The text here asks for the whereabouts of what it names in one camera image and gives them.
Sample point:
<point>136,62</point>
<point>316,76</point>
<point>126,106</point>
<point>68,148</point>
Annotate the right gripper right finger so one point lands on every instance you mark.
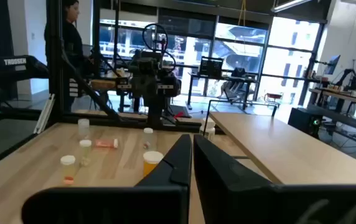
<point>259,205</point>

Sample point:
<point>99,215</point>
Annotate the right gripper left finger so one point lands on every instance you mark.
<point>119,205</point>

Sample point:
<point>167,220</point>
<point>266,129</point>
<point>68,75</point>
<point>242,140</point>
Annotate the orange pill bottle white cap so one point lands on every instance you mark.
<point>150,168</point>

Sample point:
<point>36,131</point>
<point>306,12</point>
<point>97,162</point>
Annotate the small clear white-capped vial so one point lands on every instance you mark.
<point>148,140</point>

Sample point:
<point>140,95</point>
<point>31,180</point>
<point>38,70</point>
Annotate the yellow-green bottle red pills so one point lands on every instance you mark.
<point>68,174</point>

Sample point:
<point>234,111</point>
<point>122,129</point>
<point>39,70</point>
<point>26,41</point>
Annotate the yellow-green bottle white pills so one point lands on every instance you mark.
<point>85,155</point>

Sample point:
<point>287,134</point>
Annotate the pink pill bottle white cap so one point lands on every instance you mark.
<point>104,143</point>

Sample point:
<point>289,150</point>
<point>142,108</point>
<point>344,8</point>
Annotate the white aspirin bottle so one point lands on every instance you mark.
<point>208,128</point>

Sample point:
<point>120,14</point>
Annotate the grey monitor on arm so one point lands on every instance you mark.
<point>332,63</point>

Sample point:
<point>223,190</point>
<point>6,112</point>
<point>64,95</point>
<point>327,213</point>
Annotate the black Trossen-labelled robot arm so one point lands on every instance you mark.
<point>13,70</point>

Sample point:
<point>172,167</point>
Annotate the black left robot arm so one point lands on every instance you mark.
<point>155,113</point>

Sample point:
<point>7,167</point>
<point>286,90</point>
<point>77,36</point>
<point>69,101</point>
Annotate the black background robot arm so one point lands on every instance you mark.
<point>347,77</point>

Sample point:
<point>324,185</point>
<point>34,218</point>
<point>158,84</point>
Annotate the small red object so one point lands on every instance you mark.
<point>179,115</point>

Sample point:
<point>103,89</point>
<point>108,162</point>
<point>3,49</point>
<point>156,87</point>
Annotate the black background desk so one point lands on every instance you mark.
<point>221,77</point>

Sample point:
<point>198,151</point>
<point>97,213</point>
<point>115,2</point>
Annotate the clear bottle with clear cap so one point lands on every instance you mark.
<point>83,127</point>

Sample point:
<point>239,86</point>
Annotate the person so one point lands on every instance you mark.
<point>72,40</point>

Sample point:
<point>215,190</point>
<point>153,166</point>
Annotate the black office chair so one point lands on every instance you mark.
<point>237,90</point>

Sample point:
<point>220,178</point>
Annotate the black computer box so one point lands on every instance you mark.
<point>302,119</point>

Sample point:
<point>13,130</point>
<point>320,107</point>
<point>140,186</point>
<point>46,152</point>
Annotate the white aluminium bar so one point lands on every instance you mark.
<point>44,113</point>

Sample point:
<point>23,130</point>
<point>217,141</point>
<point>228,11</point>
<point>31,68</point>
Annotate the red stool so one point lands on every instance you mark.
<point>273,96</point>

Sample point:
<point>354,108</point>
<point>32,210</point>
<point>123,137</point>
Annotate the wooden workbench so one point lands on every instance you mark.
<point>340,96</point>

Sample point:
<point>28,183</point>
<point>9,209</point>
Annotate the long ceiling light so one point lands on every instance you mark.
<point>290,4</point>

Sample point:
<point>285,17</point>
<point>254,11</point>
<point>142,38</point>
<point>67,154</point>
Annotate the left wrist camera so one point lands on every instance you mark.
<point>147,63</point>

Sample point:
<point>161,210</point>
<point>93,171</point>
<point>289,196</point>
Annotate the wooden shelf black metal frame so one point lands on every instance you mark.
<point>290,149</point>

